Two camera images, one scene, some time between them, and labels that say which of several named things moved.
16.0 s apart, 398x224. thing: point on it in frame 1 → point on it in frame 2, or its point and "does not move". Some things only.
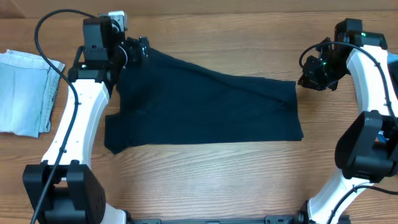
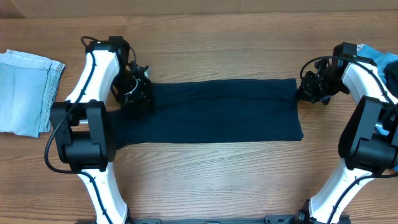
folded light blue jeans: x=28 y=85 does not move
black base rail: x=271 y=219 does not move
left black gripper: x=137 y=50 → x=140 y=90
